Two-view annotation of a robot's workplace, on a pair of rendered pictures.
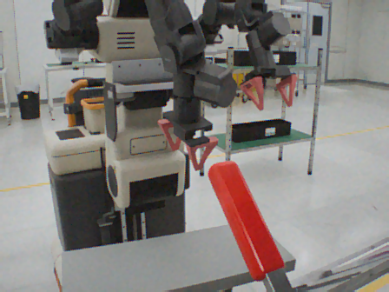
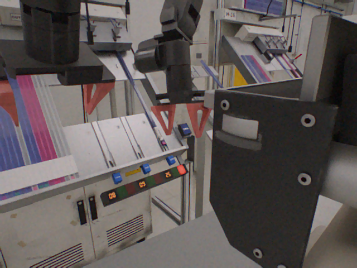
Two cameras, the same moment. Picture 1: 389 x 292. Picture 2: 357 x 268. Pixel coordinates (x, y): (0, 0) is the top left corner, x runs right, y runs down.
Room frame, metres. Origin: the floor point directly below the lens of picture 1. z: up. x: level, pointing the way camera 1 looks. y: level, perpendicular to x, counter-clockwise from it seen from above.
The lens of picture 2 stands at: (1.22, -0.10, 1.07)
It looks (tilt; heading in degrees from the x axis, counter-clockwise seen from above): 19 degrees down; 167
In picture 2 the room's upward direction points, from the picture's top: straight up
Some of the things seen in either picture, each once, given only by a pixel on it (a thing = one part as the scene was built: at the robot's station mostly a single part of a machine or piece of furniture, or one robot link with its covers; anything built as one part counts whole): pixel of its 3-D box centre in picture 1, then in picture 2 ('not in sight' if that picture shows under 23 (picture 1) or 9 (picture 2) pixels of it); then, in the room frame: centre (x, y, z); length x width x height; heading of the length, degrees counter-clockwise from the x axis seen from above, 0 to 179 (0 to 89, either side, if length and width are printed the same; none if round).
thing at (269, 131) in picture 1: (259, 129); not in sight; (2.86, -0.55, 0.41); 0.57 x 0.17 x 0.11; 116
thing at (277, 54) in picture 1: (262, 57); not in sight; (2.86, -0.55, 1.01); 0.57 x 0.17 x 0.11; 116
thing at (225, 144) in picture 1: (260, 113); not in sight; (2.86, -0.55, 0.55); 0.91 x 0.46 x 1.10; 116
